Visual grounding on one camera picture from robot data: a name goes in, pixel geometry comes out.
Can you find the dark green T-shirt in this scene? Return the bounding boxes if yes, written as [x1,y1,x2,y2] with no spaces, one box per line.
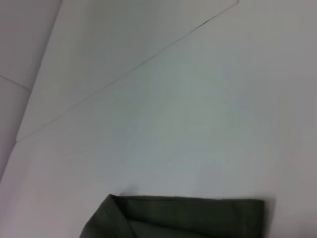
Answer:
[79,193,265,238]

